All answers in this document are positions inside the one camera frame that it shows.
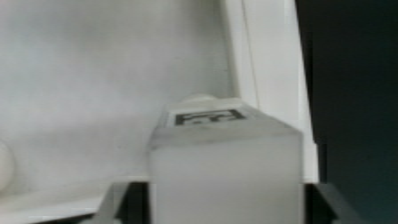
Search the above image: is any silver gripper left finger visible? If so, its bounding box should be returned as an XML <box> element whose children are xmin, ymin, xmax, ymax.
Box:
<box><xmin>92</xmin><ymin>182</ymin><xmax>151</xmax><ymax>224</ymax></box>

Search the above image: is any white table leg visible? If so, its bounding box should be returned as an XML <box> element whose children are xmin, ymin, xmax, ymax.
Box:
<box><xmin>149</xmin><ymin>95</ymin><xmax>304</xmax><ymax>224</ymax></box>

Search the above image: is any white square table top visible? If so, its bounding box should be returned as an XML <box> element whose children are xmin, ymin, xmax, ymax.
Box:
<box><xmin>0</xmin><ymin>0</ymin><xmax>313</xmax><ymax>224</ymax></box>

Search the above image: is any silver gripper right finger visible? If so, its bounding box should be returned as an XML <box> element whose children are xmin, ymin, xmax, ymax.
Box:
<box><xmin>304</xmin><ymin>183</ymin><xmax>368</xmax><ymax>224</ymax></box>

